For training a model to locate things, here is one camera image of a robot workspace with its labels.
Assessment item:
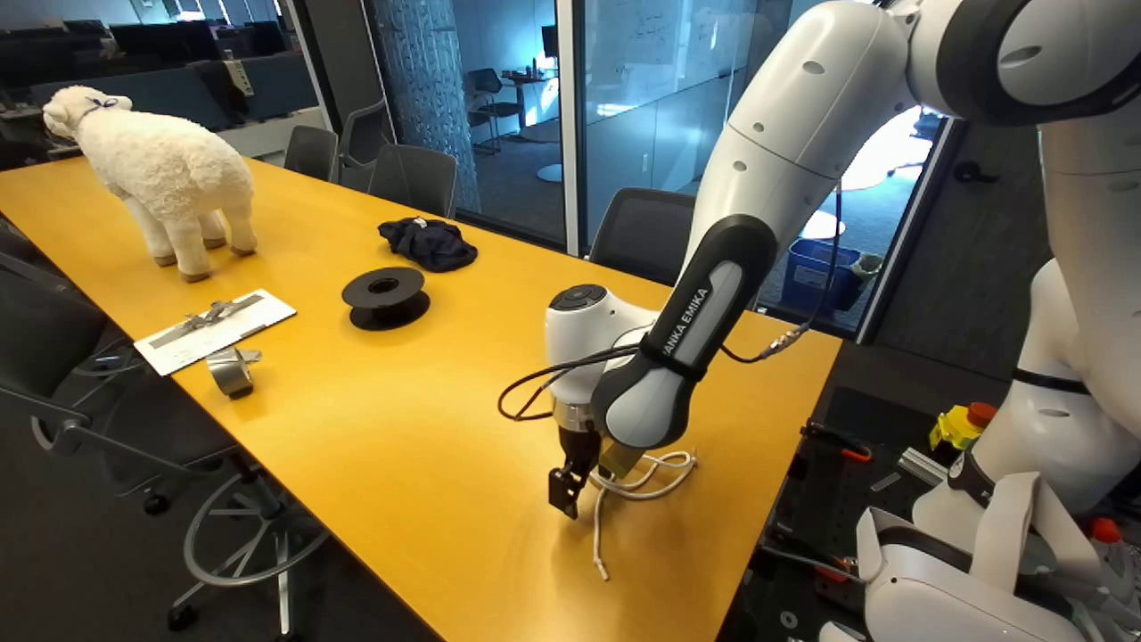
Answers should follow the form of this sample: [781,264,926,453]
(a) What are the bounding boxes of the white plush sheep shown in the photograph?
[43,85,258,281]

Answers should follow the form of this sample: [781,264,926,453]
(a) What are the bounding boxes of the white rope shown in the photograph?
[585,445,702,584]

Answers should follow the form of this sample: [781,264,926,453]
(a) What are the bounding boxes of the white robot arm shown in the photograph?
[548,0,1141,513]

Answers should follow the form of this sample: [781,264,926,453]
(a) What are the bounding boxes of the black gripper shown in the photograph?
[544,402,601,519]

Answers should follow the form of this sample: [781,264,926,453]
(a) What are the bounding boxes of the dark chair behind table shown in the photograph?
[593,189,694,285]

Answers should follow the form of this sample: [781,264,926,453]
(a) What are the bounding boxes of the dark blue cap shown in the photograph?
[378,219,478,270]

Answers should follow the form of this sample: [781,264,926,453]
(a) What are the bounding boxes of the white paper sheet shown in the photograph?
[135,289,293,376]

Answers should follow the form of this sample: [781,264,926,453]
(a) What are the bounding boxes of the yellow and red toy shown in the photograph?
[926,402,993,450]

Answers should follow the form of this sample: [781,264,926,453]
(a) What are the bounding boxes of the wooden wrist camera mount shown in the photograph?
[594,440,643,480]

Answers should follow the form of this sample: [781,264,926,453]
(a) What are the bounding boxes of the black office chair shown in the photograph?
[0,255,327,642]

